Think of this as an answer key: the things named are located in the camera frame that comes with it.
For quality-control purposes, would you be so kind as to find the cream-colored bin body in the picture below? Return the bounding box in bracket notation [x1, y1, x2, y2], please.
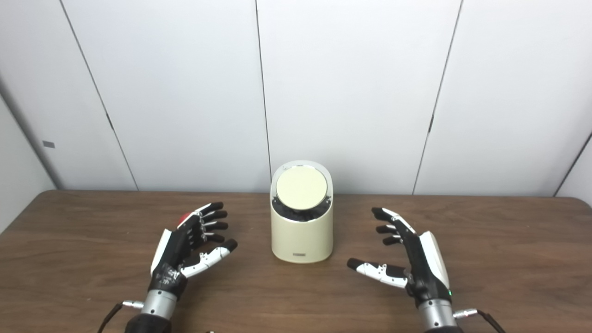
[270, 160, 334, 264]

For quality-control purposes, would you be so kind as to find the cream round bin lid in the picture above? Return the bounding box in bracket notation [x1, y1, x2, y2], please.
[276, 166, 328, 211]

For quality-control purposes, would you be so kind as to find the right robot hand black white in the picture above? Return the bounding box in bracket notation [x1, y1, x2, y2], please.
[347, 207, 451, 307]

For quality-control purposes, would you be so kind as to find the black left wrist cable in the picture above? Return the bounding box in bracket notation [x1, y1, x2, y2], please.
[97, 300, 144, 333]

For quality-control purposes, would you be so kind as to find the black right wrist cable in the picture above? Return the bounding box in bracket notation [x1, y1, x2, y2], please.
[453, 308, 507, 333]

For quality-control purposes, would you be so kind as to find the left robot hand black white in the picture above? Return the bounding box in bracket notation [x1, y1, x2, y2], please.
[150, 202, 238, 297]

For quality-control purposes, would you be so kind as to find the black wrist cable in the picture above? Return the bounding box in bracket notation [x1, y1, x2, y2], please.
[97, 300, 144, 333]
[453, 308, 507, 333]

